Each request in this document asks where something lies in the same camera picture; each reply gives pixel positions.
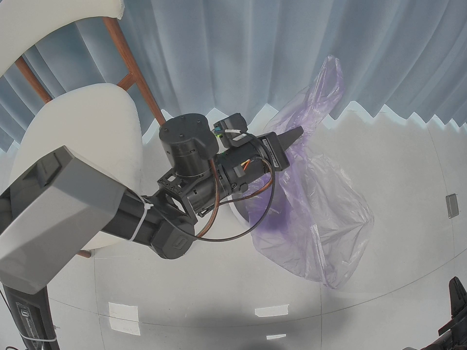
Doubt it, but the black cable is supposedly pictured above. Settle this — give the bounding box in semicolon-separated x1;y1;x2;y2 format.
184;157;275;240

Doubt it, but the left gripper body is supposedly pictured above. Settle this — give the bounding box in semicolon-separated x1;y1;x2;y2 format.
217;131;292;193

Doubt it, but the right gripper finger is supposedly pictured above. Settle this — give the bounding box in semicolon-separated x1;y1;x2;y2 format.
449;276;467;321

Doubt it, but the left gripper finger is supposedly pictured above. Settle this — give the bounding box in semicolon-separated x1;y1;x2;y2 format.
278;125;304;151

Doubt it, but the white trash bin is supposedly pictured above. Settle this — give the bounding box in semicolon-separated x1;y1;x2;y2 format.
218;192;256;234

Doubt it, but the purple plastic bag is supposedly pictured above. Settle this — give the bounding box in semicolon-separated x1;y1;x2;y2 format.
235;54;376;289

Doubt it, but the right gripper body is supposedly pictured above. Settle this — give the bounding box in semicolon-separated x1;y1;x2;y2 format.
420;317;467;350

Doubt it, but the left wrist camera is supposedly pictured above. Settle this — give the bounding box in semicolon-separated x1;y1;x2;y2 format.
213;112;249;149

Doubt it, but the white cushioned wooden chair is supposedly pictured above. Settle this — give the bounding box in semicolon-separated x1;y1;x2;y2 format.
0;0;172;260

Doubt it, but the blue-grey curtain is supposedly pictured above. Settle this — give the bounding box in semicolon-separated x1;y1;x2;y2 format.
0;0;467;152

